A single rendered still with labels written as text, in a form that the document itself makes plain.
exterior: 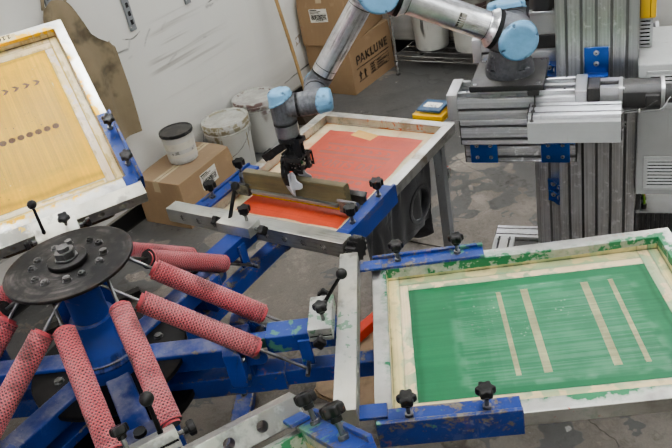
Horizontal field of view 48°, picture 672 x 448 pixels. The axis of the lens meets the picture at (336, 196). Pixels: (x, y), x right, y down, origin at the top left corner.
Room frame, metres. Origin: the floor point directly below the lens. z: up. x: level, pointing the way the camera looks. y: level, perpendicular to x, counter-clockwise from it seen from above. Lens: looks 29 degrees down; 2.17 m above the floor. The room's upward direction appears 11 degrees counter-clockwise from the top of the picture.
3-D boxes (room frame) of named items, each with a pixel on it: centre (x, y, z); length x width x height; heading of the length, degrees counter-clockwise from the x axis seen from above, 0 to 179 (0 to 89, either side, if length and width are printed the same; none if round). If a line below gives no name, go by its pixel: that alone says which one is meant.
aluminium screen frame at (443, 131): (2.32, -0.01, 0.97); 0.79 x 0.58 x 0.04; 143
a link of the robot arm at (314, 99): (2.14, 0.01, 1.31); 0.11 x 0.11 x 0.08; 83
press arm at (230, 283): (1.98, 0.26, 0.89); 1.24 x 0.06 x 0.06; 143
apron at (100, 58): (3.94, 1.21, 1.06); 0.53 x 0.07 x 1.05; 143
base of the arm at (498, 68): (2.18, -0.61, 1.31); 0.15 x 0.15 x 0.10
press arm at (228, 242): (1.87, 0.33, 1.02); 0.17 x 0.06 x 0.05; 143
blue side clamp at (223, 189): (2.30, 0.36, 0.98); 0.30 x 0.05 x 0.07; 143
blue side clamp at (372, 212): (1.96, -0.08, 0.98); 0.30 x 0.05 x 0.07; 143
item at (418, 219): (2.25, -0.19, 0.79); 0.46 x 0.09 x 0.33; 143
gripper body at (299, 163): (2.13, 0.10, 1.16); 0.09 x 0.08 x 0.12; 53
